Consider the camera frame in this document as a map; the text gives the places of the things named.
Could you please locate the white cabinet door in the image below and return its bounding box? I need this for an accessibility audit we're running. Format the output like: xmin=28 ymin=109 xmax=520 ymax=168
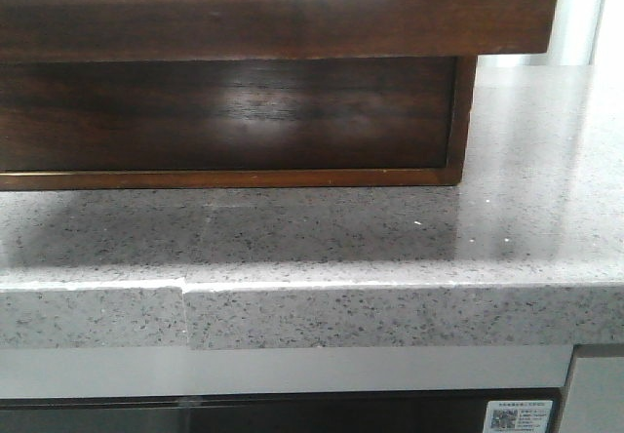
xmin=558 ymin=344 xmax=623 ymax=432

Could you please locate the dark wooden drawer cabinet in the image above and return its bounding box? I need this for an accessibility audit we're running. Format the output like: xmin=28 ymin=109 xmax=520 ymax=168
xmin=0 ymin=54 xmax=479 ymax=191

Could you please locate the white QR code sticker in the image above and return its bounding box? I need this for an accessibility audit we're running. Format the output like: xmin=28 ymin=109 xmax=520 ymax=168
xmin=483 ymin=400 xmax=554 ymax=433

